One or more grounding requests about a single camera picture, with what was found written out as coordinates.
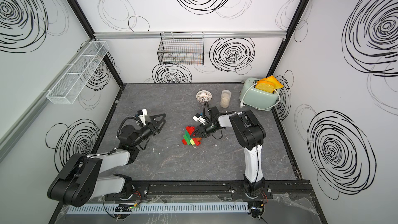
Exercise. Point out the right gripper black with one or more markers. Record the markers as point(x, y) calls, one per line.
point(202, 130)

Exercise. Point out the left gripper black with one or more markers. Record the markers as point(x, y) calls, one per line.
point(151, 127)

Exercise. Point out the red large lego brick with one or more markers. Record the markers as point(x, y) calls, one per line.
point(190, 129)

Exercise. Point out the red long lego brick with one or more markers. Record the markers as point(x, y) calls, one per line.
point(197, 141)

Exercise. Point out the green lego brick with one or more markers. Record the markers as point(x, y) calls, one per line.
point(187, 139)

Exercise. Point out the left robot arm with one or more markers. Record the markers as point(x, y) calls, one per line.
point(81, 180)

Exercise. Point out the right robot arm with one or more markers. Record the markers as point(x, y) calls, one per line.
point(250, 135)

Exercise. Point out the white perforated bowl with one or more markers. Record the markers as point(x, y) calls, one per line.
point(203, 96)

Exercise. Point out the translucent plastic cup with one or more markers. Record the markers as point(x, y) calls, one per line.
point(225, 98)

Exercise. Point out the mint green toaster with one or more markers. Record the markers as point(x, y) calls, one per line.
point(260, 100)

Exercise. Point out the yellow toast slice front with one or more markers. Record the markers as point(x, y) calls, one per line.
point(265, 86)

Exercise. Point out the yellow toast slice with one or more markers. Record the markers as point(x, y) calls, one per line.
point(265, 86)
point(274, 81)

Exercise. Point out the yellow toast slice back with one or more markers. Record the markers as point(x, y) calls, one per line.
point(274, 81)

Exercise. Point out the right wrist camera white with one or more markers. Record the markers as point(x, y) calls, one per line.
point(199, 118)

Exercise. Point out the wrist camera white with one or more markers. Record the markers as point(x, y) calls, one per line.
point(142, 114)
point(199, 118)

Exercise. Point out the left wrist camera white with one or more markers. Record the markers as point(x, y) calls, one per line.
point(142, 114)

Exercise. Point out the black wire basket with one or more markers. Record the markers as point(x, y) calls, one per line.
point(181, 48)

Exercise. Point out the white wire shelf basket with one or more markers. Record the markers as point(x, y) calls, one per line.
point(86, 71)

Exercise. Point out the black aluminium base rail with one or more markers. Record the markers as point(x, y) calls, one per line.
point(234, 189)

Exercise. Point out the grey slotted cable duct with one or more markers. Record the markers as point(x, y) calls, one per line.
point(160, 208)

